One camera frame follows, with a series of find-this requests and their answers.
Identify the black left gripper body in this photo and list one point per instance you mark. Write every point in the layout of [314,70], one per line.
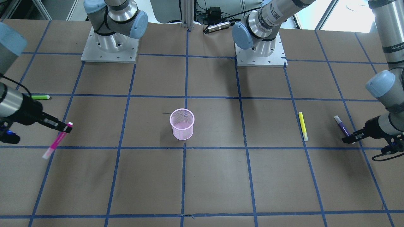
[374,125]

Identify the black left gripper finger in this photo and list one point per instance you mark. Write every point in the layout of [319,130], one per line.
[355,137]

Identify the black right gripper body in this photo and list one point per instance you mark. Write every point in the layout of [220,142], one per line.
[29,112]

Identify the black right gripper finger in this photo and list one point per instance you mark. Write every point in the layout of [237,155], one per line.
[54,123]

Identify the pink pen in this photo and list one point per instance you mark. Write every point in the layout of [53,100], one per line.
[57,141]

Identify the purple pen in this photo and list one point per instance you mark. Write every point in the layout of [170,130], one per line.
[342,127]

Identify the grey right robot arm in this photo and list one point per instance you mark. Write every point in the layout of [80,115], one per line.
[116,29]

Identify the pink mesh cup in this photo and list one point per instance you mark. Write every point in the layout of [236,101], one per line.
[182,121]

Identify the green pen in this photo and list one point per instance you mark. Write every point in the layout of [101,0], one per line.
[40,97]

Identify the yellow pen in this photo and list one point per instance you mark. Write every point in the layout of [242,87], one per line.
[303,126]

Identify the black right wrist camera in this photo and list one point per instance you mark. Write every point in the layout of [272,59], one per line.
[8,136]

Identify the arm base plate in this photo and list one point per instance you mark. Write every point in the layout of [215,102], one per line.
[263,54]
[116,48]

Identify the aluminium frame post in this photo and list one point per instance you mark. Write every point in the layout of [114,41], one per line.
[187,14]

